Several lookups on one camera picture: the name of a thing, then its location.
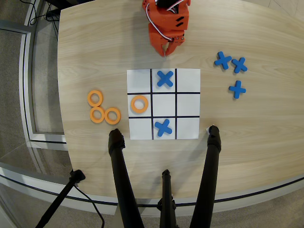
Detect orange gripper black motor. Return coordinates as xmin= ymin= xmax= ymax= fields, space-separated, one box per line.
xmin=148 ymin=23 xmax=186 ymax=57

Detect orange foam ring piece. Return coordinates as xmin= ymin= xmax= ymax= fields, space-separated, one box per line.
xmin=104 ymin=107 xmax=122 ymax=125
xmin=87 ymin=89 xmax=104 ymax=108
xmin=130 ymin=95 xmax=149 ymax=114
xmin=89 ymin=106 xmax=106 ymax=124

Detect blue foam cross piece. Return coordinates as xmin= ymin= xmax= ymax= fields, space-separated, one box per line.
xmin=214 ymin=51 xmax=232 ymax=70
xmin=231 ymin=57 xmax=248 ymax=74
xmin=154 ymin=119 xmax=172 ymax=137
xmin=228 ymin=80 xmax=247 ymax=99
xmin=157 ymin=70 xmax=174 ymax=87

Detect white tic-tac-toe grid sheet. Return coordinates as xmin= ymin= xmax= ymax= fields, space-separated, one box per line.
xmin=126 ymin=68 xmax=201 ymax=140

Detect thick black tripod leg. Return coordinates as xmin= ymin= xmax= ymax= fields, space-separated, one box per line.
xmin=108 ymin=128 xmax=145 ymax=228
xmin=189 ymin=125 xmax=222 ymax=228

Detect slim black tripod column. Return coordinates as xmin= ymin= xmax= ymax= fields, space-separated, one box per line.
xmin=156 ymin=169 xmax=178 ymax=228

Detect thin black stand leg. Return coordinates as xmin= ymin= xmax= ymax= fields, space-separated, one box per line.
xmin=35 ymin=169 xmax=86 ymax=228

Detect black cables by table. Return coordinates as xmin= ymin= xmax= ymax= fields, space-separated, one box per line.
xmin=28 ymin=0 xmax=60 ymax=36

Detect grey metal floor frame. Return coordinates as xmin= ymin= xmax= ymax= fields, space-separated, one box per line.
xmin=0 ymin=19 xmax=68 ymax=145

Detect black floor cable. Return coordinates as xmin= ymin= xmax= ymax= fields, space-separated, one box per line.
xmin=73 ymin=184 xmax=105 ymax=228

